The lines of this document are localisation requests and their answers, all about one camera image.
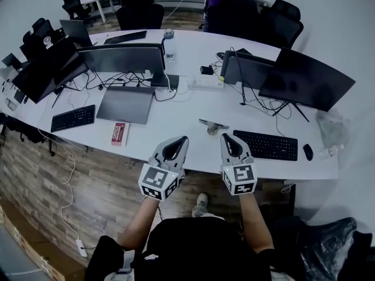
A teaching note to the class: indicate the person's left forearm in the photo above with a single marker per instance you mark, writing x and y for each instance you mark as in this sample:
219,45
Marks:
137,224

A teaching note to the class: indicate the small metal tool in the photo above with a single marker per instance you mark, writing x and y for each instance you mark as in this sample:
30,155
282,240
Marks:
212,126

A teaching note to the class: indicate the black mouse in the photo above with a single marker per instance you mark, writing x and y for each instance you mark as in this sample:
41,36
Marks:
308,152
220,55
25,99

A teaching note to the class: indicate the large black monitor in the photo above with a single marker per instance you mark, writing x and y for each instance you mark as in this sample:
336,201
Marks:
307,80

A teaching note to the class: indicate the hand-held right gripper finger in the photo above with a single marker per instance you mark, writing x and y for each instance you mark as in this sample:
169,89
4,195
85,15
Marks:
226,152
246,152

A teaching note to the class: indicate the person's grey shoe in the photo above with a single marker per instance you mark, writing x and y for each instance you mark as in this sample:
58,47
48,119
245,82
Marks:
202,199

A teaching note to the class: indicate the grey laptop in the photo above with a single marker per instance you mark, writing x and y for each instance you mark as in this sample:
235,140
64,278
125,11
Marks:
126,104

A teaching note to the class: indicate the row of cardboard boxes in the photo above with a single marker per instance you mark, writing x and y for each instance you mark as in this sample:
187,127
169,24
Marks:
29,256

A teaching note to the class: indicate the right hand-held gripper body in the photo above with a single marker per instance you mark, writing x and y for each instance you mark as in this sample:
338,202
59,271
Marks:
240,177

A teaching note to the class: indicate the wide grey monitor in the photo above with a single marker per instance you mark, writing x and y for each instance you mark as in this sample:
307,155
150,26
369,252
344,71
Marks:
123,60

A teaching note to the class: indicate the small white power strip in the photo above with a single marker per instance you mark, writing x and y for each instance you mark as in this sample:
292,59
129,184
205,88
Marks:
81,247

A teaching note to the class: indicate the red and white box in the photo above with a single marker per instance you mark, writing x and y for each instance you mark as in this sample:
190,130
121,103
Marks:
120,134

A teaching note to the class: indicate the black chair with plastic cover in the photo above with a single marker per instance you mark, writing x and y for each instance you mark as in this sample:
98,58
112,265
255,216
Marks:
334,250

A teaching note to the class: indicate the person's light grey trousers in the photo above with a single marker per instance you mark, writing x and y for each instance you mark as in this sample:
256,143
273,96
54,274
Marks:
206,214

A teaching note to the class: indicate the black docking box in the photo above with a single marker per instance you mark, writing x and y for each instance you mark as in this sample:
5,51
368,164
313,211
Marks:
164,80

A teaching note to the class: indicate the clear glass jar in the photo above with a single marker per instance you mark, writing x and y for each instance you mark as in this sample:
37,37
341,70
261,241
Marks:
10,104

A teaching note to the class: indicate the person's black shirt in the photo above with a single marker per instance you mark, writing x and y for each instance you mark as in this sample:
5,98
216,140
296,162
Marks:
199,244

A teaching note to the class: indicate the dark flat monitor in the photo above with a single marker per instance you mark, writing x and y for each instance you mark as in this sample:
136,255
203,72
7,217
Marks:
76,32

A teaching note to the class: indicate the person's right forearm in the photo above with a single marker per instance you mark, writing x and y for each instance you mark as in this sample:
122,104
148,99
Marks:
255,224

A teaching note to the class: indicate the clear water bottle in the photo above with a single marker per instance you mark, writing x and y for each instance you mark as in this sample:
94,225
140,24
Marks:
170,47

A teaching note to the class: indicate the curved black monitor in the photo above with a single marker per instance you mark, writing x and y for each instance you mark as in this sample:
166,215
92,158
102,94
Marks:
47,69

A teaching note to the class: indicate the black power adapter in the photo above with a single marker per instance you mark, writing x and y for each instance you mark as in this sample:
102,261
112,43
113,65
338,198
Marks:
206,70

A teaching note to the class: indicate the black keyboard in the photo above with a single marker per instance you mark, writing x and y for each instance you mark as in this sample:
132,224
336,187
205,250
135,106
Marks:
73,118
265,145
243,51
124,37

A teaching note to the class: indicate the clear plastic bag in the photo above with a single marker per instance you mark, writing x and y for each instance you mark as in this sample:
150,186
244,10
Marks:
332,127

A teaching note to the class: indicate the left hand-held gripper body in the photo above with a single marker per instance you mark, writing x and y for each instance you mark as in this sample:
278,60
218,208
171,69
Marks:
155,180

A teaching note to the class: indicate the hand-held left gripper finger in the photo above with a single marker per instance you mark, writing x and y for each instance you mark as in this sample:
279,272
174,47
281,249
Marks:
184,154
158,149

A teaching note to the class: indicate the black office chair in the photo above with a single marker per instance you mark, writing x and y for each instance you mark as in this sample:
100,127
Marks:
140,13
17,127
41,37
74,7
285,22
234,16

